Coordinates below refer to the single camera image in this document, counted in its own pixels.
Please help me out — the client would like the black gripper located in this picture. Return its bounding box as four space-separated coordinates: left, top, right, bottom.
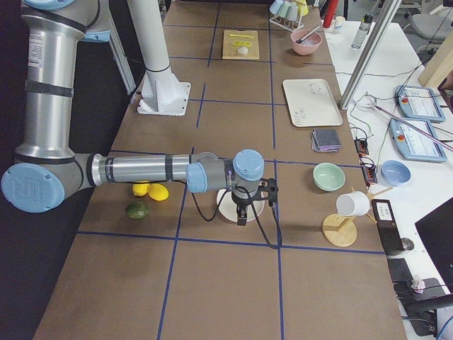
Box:
231 193 256 225

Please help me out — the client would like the cream round plate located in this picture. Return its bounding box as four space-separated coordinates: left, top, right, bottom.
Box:
216 189 265 222

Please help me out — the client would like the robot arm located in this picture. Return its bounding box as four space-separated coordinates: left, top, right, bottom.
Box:
1 1 264 225

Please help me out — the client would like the cream bear tray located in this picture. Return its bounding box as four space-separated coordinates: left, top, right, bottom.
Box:
282 79 343 128

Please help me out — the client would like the yellow lemon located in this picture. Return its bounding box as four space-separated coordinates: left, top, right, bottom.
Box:
147 183 169 201
132 181 150 197

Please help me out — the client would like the green bowl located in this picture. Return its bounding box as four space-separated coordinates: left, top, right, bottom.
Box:
313 162 345 192

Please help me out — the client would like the wooden mug tree stand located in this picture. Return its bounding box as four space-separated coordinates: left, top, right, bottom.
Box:
321 188 391 247

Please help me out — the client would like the green lime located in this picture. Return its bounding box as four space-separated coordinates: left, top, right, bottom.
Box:
125 202 149 220

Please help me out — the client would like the folded grey cloth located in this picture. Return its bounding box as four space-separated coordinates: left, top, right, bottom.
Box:
311 128 341 152

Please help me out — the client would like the white mug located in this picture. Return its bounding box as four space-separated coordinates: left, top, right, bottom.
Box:
336 191 371 216

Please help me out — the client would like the black device box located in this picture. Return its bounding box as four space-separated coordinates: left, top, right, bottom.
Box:
371 198 404 256

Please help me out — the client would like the blue bowl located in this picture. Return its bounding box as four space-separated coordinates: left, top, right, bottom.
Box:
381 160 411 186

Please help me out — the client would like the grabber stick tool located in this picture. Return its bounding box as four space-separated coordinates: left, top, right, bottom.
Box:
369 102 453 152

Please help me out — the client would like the bamboo cutting board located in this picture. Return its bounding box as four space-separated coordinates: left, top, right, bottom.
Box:
222 30 260 60

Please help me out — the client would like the yellow plastic knife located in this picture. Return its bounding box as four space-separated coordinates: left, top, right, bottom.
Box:
229 33 254 38

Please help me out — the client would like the steel black-tipped muddler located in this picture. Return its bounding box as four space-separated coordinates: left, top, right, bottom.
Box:
296 25 320 44

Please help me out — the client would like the pink bowl with ice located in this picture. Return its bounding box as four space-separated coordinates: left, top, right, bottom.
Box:
290 29 323 56

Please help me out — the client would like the teach pendant near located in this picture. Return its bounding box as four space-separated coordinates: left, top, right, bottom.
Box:
389 118 447 163

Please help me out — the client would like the teach pendant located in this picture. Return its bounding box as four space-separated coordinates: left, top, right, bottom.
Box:
395 85 445 123
389 118 447 163

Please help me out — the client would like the grey cup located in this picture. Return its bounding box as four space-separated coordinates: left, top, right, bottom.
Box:
285 4 299 21

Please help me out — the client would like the teach pendant far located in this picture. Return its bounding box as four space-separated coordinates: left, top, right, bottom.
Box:
395 85 445 123

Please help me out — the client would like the blue cup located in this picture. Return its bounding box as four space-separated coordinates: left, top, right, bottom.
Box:
269 0 284 16

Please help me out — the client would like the yellow cup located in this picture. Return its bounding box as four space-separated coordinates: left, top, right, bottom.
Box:
294 0 309 18

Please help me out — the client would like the water bottle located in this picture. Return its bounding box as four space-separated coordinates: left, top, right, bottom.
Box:
351 13 374 49

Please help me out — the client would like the paper cup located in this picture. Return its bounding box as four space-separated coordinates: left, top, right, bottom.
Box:
333 16 346 32

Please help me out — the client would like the red cylinder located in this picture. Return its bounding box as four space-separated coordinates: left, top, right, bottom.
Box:
323 0 339 28

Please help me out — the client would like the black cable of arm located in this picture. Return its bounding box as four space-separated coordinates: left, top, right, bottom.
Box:
190 180 283 249

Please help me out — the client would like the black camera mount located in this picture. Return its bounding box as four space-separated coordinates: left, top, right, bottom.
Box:
258 178 279 208

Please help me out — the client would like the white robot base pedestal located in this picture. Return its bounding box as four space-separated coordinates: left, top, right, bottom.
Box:
127 0 191 116

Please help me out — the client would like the wire cup rack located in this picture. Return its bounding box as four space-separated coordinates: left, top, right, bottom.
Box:
269 16 304 32

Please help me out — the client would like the aluminium frame post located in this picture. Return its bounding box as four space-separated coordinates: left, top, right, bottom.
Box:
339 0 402 110

